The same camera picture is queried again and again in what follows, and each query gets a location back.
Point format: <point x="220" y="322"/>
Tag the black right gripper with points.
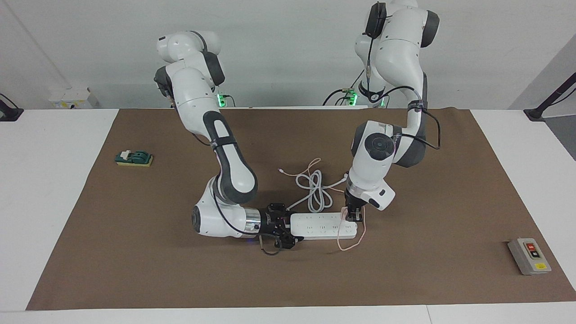
<point x="272" y="222"/>

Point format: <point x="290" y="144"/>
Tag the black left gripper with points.
<point x="354" y="201"/>

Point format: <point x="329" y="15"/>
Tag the pink charger adapter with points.
<point x="345" y="215"/>

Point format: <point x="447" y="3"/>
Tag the white power strip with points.
<point x="324" y="226"/>

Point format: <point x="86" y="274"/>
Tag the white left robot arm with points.
<point x="396" y="45"/>

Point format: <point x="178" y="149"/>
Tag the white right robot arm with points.
<point x="193" y="90"/>

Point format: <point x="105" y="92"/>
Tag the brown table mat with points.
<point x="180" y="270"/>

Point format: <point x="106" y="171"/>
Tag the white box with yellow labels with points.
<point x="72" y="98"/>

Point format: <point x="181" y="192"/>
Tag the grey on-off switch box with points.
<point x="528" y="256"/>

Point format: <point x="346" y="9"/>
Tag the black clamp mount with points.
<point x="10" y="112"/>

